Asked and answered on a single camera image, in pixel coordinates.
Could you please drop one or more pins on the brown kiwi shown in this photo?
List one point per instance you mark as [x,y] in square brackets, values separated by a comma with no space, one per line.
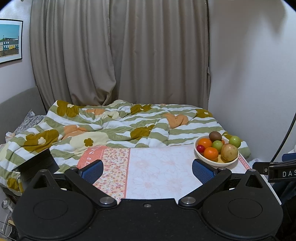
[215,136]

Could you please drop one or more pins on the grey sofa backrest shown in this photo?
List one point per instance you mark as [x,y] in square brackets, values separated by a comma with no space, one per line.
[14,110]

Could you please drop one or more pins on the framed city picture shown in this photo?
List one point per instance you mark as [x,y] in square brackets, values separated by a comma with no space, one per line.
[11,32]

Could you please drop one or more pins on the green apple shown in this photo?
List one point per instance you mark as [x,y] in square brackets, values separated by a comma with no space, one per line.
[235,141]
[217,144]

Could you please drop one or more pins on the grey patterned pillow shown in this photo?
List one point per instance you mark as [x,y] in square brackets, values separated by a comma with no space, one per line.
[29,121]

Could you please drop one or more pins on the green striped flower duvet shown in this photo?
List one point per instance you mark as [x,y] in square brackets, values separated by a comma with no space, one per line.
[69,130]

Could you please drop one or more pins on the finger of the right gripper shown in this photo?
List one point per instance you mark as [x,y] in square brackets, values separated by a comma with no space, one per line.
[261,167]
[288,157]

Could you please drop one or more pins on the red cherry tomato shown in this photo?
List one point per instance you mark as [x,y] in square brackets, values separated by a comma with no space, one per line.
[200,148]

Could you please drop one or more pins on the floral pink tablecloth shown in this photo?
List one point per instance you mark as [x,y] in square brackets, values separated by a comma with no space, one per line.
[144,173]

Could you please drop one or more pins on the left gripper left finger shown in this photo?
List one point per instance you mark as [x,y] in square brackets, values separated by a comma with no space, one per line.
[82,181]

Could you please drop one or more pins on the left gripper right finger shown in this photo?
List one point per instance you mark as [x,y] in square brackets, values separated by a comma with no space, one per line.
[211,180]

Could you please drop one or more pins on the yellow red apple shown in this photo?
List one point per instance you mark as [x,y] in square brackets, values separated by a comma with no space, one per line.
[229,152]

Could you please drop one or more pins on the large orange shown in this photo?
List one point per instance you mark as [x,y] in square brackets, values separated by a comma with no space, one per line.
[211,154]
[205,142]

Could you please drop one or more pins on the black open laptop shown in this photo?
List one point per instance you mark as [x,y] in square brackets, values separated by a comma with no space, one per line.
[29,168]

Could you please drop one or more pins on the beige curtain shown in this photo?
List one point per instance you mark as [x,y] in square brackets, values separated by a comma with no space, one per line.
[95,52]

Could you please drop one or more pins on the cream duck print bowl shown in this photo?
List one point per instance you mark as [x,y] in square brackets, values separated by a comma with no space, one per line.
[219,162]

